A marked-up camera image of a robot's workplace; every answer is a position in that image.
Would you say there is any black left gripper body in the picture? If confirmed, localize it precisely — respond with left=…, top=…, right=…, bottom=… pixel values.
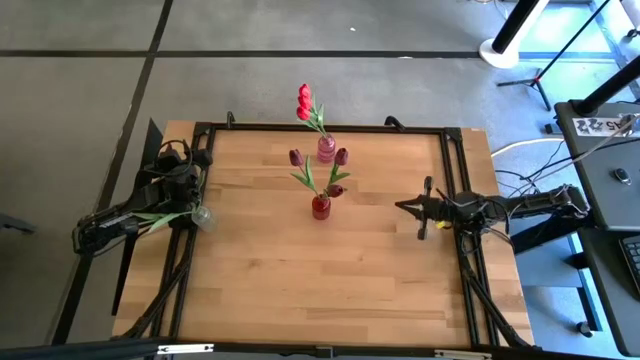
left=143, top=144, right=214, bottom=207

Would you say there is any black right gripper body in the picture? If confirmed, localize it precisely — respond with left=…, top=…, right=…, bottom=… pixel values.
left=418, top=174, right=454, bottom=242

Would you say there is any clear ribbed glass vase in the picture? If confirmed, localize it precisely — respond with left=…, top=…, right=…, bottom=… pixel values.
left=190, top=205, right=219, bottom=234

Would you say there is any red ribbed glass vase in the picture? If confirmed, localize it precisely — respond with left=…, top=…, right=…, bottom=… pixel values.
left=311, top=194, right=332, bottom=221

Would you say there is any pink ribbed glass vase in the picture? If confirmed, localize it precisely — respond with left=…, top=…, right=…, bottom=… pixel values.
left=316, top=134, right=337, bottom=165

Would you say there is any black desk foot bar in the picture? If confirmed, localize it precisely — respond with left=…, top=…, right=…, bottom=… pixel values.
left=509, top=214, right=596, bottom=254

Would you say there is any black tripod stand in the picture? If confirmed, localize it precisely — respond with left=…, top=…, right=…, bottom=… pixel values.
left=496, top=0, right=614, bottom=112

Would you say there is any black desk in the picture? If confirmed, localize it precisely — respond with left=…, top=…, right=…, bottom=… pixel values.
left=554, top=99, right=640, bottom=232
left=578, top=227, right=640, bottom=357

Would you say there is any dark grey floor object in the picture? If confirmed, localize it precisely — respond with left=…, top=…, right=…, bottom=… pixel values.
left=0, top=213, right=37, bottom=236

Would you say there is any white printed marker label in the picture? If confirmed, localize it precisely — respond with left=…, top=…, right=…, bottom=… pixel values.
left=572, top=117, right=634, bottom=137

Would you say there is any black keyboard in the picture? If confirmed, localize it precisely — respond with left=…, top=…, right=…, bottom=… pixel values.
left=618, top=234, right=640, bottom=296

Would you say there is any black horizontal beam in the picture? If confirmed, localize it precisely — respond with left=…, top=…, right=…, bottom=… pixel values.
left=0, top=338, right=171, bottom=360

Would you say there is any black aluminium table frame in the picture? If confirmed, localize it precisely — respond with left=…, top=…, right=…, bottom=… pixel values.
left=119, top=122, right=534, bottom=351

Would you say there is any white floor cable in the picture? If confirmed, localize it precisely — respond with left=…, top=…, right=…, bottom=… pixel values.
left=491, top=136, right=554, bottom=159

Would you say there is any long silver metal bracket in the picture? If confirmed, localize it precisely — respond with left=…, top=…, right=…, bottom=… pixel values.
left=433, top=349, right=494, bottom=360
left=157, top=343, right=215, bottom=356

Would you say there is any white pedestal stand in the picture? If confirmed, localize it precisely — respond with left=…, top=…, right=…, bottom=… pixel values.
left=478, top=0, right=551, bottom=70

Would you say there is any grey cable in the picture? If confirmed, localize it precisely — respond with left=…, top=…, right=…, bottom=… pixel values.
left=569, top=113, right=640, bottom=164

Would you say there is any black desk post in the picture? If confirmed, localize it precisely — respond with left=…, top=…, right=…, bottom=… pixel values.
left=573, top=54, right=640, bottom=117

